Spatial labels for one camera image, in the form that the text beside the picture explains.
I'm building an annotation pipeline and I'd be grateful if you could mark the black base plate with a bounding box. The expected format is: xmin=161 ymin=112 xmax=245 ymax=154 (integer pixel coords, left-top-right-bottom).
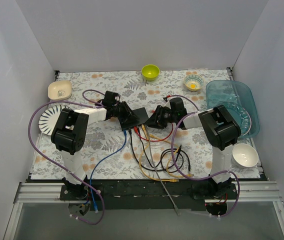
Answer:
xmin=59 ymin=179 xmax=239 ymax=211

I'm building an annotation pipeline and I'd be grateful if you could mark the blue ethernet cable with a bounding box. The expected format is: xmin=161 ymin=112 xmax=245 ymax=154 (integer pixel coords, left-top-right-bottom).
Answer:
xmin=89 ymin=129 xmax=128 ymax=212

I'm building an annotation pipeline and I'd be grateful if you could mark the yellow ethernet cable, inner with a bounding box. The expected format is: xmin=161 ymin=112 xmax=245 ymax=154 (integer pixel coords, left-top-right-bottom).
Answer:
xmin=148 ymin=133 xmax=194 ymax=179

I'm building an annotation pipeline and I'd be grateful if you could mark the lime green bowl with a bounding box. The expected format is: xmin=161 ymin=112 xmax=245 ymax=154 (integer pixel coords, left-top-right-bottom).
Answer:
xmin=141 ymin=64 xmax=160 ymax=81

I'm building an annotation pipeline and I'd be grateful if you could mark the patterned yellow centre bowl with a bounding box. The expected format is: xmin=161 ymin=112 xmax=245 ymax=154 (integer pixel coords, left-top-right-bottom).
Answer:
xmin=184 ymin=74 xmax=204 ymax=92

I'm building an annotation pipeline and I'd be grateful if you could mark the teal plastic tray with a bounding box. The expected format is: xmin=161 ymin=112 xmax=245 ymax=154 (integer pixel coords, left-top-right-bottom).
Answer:
xmin=206 ymin=80 xmax=260 ymax=138

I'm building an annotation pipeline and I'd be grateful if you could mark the teal glass plate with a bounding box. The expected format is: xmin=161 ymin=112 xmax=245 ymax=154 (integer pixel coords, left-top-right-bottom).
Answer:
xmin=217 ymin=101 xmax=252 ymax=136

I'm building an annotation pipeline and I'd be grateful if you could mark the black ethernet cable, left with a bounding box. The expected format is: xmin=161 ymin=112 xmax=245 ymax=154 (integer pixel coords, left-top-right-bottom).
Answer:
xmin=128 ymin=128 xmax=183 ymax=172

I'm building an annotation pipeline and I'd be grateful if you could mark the dark grey network switch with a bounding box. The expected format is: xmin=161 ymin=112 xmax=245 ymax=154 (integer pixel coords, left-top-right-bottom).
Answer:
xmin=118 ymin=107 xmax=149 ymax=130

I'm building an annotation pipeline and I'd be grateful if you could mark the aluminium frame rail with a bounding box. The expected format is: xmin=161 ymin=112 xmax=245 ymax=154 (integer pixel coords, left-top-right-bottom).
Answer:
xmin=11 ymin=181 xmax=284 ymax=236

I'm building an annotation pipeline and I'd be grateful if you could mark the floral patterned table mat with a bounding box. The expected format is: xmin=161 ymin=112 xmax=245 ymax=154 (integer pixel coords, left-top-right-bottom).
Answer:
xmin=30 ymin=69 xmax=263 ymax=180

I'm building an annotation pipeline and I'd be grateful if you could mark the yellow ethernet cable, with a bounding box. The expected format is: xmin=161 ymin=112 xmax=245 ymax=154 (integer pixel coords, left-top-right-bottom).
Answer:
xmin=148 ymin=133 xmax=194 ymax=179
xmin=138 ymin=124 xmax=179 ymax=183

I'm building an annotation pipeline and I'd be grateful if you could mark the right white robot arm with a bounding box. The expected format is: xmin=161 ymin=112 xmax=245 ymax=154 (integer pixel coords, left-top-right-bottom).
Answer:
xmin=145 ymin=97 xmax=241 ymax=199

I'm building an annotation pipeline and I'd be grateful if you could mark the blue striped white plate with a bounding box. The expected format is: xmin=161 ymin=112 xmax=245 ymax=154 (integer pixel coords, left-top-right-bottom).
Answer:
xmin=38 ymin=105 xmax=69 ymax=136

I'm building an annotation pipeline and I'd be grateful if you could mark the white bowl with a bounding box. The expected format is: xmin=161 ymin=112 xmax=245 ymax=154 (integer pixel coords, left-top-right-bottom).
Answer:
xmin=231 ymin=143 xmax=259 ymax=168

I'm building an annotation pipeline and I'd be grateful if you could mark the yellow ethernet cable, outer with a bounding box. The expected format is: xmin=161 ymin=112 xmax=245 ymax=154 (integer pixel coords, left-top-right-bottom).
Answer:
xmin=138 ymin=124 xmax=179 ymax=183

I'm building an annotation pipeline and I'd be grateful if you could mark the red ethernet cable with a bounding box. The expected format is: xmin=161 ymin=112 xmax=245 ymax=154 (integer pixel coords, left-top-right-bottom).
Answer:
xmin=133 ymin=122 xmax=175 ymax=142

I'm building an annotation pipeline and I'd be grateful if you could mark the cream square dish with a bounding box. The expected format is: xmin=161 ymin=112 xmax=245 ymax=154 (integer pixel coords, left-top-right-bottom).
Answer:
xmin=47 ymin=80 xmax=72 ymax=101

